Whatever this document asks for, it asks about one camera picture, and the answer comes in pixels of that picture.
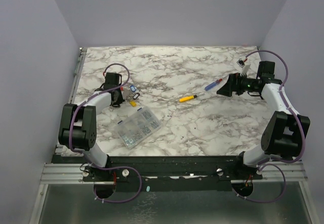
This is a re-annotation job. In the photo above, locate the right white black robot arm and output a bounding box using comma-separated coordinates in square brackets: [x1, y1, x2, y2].
[217, 61, 310, 179]

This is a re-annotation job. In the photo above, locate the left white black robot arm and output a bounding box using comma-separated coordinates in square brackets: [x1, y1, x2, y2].
[58, 72, 124, 181]

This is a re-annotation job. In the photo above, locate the clear plastic screw box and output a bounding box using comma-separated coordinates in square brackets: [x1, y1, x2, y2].
[114, 106, 161, 148]

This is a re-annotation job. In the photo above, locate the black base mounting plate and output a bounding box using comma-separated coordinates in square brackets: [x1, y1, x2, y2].
[52, 155, 262, 197]

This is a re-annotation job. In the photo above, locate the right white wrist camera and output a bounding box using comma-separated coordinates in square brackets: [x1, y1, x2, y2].
[237, 57, 251, 76]

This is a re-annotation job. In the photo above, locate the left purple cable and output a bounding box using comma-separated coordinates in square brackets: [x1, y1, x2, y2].
[67, 63, 142, 204]

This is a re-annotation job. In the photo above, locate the blue handled screwdriver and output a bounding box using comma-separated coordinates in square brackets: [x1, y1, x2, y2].
[205, 79, 223, 91]

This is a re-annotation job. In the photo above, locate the aluminium left side rail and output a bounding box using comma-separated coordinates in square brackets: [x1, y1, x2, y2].
[68, 47, 88, 103]

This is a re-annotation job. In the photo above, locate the aluminium rail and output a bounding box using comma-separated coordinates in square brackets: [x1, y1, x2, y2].
[40, 161, 308, 184]
[68, 47, 88, 103]

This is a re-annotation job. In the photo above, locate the yellow handled screwdriver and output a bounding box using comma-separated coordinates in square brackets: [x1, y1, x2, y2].
[179, 95, 197, 103]

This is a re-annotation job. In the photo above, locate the aluminium front rail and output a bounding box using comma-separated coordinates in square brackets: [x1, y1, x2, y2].
[40, 161, 308, 184]

